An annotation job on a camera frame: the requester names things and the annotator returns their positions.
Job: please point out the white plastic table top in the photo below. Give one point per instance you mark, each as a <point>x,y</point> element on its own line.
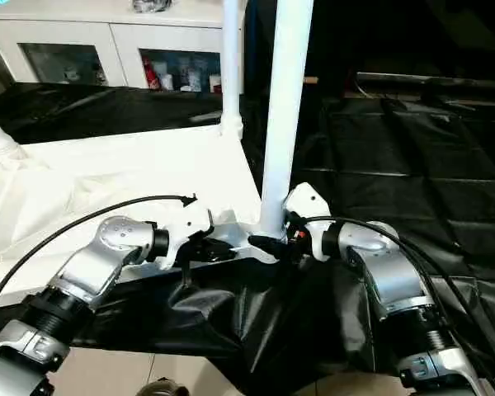
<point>107,173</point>

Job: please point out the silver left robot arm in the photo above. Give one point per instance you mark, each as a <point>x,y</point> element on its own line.
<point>90,264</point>

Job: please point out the black mat cloth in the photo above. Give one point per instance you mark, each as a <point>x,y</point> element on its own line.
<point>416,165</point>

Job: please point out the grey metal bar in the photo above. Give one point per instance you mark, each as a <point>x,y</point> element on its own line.
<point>437,78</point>

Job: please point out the white glass-door cabinet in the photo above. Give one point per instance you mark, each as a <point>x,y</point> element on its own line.
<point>107,41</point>

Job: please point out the grey bundle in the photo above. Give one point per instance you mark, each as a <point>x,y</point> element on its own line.
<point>152,5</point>

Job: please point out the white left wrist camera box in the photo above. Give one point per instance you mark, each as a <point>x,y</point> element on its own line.
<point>189,227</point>

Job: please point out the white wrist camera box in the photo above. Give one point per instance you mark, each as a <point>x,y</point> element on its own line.
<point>189,227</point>
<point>309,206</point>

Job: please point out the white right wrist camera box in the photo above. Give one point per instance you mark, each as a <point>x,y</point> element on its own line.
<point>309,206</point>

